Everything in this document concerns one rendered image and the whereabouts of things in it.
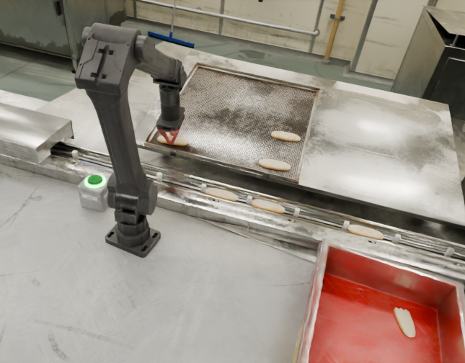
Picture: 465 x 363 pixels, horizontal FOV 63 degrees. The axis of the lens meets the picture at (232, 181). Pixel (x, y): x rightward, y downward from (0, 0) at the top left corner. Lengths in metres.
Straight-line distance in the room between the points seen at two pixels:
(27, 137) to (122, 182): 0.48
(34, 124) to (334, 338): 1.04
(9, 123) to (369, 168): 1.13
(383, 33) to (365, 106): 2.91
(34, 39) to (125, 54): 3.34
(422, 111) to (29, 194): 1.37
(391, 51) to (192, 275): 3.81
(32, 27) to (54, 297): 3.22
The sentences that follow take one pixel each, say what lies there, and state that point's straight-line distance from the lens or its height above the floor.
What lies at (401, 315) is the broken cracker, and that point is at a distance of 1.02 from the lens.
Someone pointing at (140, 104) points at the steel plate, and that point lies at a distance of 1.62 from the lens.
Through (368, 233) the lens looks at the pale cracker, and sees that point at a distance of 1.12.
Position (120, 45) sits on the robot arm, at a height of 1.35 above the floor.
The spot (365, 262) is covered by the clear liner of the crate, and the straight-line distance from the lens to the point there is 0.98.
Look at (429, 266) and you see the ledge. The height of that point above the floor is 0.86.
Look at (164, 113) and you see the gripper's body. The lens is 1.16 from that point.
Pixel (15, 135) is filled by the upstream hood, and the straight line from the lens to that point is 1.30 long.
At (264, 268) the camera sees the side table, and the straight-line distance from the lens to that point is 1.00.
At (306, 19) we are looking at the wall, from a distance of 4.69.
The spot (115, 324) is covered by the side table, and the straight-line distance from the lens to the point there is 0.90.
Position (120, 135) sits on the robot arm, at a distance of 0.75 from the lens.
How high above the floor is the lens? 1.59
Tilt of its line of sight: 39 degrees down
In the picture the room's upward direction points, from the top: 8 degrees clockwise
